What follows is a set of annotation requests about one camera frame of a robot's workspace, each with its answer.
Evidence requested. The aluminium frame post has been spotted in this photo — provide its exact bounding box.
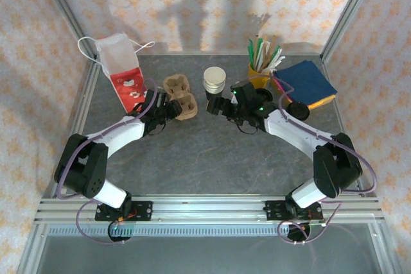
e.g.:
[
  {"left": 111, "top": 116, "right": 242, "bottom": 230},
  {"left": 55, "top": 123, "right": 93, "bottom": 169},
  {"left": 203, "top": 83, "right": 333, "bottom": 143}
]
[
  {"left": 34, "top": 0, "right": 97, "bottom": 62},
  {"left": 320, "top": 0, "right": 383, "bottom": 63}
]

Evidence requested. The stack of black paper cups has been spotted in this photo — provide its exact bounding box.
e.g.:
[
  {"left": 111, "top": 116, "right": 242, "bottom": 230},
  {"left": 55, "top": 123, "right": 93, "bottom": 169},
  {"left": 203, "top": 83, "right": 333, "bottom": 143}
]
[{"left": 203, "top": 66, "right": 227, "bottom": 110}]

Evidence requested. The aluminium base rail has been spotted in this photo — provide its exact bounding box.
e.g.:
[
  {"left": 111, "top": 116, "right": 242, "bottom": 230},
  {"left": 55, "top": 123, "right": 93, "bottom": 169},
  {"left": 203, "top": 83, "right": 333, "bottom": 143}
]
[{"left": 37, "top": 194, "right": 385, "bottom": 223}]

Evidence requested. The grey slotted cable duct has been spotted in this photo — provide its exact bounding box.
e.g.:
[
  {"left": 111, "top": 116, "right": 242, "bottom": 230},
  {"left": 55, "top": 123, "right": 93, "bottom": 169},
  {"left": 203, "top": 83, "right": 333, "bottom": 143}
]
[{"left": 48, "top": 224, "right": 308, "bottom": 239}]

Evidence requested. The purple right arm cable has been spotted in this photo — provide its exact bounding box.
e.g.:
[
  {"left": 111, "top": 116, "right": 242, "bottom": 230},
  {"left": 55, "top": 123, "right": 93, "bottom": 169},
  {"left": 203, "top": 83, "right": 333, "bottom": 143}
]
[{"left": 247, "top": 74, "right": 378, "bottom": 245}]

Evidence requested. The pink paper napkin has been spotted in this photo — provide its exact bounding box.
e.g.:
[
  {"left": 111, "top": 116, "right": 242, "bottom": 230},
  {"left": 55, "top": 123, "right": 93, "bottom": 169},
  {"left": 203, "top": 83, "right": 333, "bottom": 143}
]
[{"left": 273, "top": 76, "right": 311, "bottom": 110}]

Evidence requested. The yellow straw holder cup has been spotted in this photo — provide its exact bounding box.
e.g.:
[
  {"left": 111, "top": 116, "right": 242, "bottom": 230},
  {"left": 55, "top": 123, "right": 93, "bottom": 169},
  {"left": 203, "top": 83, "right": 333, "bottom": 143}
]
[{"left": 247, "top": 62, "right": 272, "bottom": 89}]

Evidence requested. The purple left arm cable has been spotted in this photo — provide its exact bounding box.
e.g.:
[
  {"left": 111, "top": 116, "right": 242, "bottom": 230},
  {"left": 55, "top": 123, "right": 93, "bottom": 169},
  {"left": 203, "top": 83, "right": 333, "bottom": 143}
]
[{"left": 56, "top": 78, "right": 159, "bottom": 245}]

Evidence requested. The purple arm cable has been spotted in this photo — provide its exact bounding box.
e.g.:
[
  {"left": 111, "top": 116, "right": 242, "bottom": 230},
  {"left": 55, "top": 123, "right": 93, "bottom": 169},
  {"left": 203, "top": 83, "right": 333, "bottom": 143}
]
[
  {"left": 247, "top": 74, "right": 378, "bottom": 245},
  {"left": 56, "top": 78, "right": 159, "bottom": 245}
]

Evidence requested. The aluminium side rail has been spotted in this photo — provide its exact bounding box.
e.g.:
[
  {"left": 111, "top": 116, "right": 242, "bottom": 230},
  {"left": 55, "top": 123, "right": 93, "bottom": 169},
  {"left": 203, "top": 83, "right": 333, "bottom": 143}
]
[
  {"left": 320, "top": 57, "right": 365, "bottom": 197},
  {"left": 41, "top": 62, "right": 101, "bottom": 198}
]

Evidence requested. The brown pulp cup carrier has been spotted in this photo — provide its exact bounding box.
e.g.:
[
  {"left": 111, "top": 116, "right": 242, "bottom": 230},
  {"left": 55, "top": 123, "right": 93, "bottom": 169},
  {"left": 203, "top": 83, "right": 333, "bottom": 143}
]
[{"left": 162, "top": 75, "right": 198, "bottom": 122}]

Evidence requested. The green wrapped straw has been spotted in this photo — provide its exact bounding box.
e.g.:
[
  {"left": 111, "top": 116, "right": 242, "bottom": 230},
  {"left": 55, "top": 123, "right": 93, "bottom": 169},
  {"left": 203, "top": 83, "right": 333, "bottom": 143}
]
[
  {"left": 247, "top": 39, "right": 257, "bottom": 65},
  {"left": 255, "top": 37, "right": 264, "bottom": 67}
]

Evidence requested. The black plastic cup lid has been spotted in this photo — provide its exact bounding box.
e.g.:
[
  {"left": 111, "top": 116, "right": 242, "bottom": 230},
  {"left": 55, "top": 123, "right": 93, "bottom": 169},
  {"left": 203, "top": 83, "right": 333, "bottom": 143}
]
[
  {"left": 255, "top": 87, "right": 274, "bottom": 101},
  {"left": 286, "top": 101, "right": 311, "bottom": 121}
]

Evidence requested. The red and white paper bag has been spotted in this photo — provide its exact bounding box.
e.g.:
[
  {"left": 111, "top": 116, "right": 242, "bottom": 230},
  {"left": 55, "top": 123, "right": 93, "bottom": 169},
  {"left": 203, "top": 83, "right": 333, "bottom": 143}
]
[{"left": 78, "top": 32, "right": 155, "bottom": 114}]

